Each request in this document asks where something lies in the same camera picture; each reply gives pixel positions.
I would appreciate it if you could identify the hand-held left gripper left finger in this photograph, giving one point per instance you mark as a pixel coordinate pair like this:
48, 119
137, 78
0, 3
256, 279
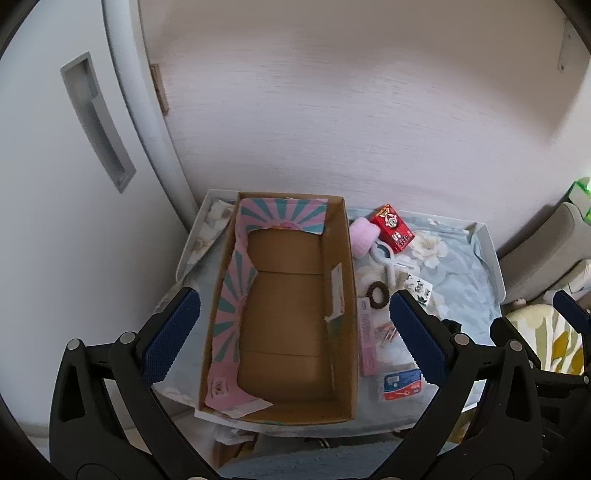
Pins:
171, 332

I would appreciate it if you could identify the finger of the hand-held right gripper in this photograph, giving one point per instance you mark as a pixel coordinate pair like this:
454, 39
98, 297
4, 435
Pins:
572, 309
512, 330

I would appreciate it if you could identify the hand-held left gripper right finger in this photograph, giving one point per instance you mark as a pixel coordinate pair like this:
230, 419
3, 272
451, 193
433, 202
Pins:
415, 339

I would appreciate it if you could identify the pink clothespin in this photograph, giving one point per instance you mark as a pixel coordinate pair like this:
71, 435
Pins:
388, 328
390, 339

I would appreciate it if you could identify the long pink packet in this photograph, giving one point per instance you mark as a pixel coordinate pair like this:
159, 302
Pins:
367, 337

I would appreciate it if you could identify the blue white red packet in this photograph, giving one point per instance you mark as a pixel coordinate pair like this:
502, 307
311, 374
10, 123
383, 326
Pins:
397, 385

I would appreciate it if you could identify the white floral print card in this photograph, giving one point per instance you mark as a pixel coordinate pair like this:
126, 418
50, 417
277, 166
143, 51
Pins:
422, 288

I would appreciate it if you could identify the cardboard box with pink lining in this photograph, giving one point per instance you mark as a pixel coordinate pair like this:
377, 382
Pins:
281, 323

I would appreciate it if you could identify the pink fluffy roll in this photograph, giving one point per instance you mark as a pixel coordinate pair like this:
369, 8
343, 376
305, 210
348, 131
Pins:
362, 237

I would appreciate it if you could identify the red snack box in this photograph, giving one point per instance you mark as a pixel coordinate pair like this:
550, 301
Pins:
392, 226

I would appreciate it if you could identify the yellow leaf print cushion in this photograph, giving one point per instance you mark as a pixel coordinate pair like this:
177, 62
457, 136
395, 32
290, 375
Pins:
551, 337

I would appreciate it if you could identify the beige chair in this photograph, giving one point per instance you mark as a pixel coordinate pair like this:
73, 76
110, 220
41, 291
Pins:
540, 258

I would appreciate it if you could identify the white raised-edge table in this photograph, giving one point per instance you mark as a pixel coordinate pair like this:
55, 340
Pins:
489, 249

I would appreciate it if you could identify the green box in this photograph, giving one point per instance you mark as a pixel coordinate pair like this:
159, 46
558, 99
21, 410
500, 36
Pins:
581, 198

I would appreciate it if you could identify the crumpled white paper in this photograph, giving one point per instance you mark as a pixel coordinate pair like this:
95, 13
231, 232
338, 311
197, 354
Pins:
231, 441

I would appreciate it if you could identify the blue rug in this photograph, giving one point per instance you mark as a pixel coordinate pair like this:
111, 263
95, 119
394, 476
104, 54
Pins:
314, 461

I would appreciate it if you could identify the white sliding door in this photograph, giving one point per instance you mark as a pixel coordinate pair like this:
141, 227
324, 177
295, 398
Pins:
46, 230

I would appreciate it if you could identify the beige metal hinge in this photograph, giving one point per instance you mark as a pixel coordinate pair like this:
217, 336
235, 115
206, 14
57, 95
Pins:
159, 87

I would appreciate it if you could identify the grey wall bracket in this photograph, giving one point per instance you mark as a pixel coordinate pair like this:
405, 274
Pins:
569, 46

